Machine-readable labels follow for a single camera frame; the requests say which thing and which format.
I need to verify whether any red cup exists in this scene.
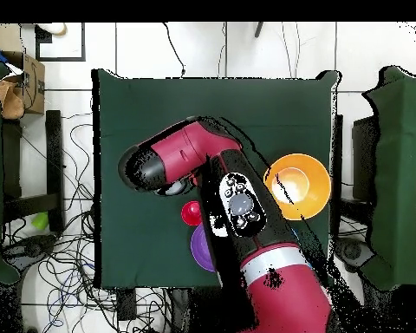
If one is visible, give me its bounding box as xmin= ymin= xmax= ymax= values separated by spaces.
xmin=180 ymin=200 xmax=203 ymax=227

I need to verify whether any purple bowl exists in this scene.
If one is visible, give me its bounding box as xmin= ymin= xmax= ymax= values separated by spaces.
xmin=190 ymin=223 xmax=217 ymax=273

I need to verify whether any dark green tablecloth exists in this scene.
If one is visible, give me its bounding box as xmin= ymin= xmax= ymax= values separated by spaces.
xmin=91 ymin=68 xmax=341 ymax=290

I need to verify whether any large yellow bowl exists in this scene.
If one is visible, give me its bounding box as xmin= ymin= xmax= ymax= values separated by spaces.
xmin=263 ymin=153 xmax=333 ymax=221

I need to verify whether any black box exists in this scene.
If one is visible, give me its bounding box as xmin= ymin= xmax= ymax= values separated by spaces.
xmin=351 ymin=115 xmax=380 ymax=202

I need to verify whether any dark grey caster foot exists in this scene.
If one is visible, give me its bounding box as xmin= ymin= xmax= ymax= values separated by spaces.
xmin=335 ymin=237 xmax=374 ymax=273
xmin=3 ymin=235 xmax=56 ymax=270

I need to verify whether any light green plastic cup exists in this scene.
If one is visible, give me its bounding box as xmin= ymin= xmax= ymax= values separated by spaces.
xmin=30 ymin=212 xmax=49 ymax=231

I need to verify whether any cardboard box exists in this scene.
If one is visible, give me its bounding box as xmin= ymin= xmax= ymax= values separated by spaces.
xmin=1 ymin=50 xmax=46 ymax=116

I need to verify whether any brown paper bag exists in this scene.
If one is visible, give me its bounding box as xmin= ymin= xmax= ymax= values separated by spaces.
xmin=0 ymin=80 xmax=25 ymax=120

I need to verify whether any black cable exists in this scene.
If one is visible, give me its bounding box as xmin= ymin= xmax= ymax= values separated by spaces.
xmin=161 ymin=22 xmax=187 ymax=78

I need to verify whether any black metal frame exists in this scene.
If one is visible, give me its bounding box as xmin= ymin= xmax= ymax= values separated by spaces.
xmin=2 ymin=109 xmax=64 ymax=223

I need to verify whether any grey square frame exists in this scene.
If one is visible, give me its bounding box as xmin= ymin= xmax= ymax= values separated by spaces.
xmin=35 ymin=22 xmax=87 ymax=62

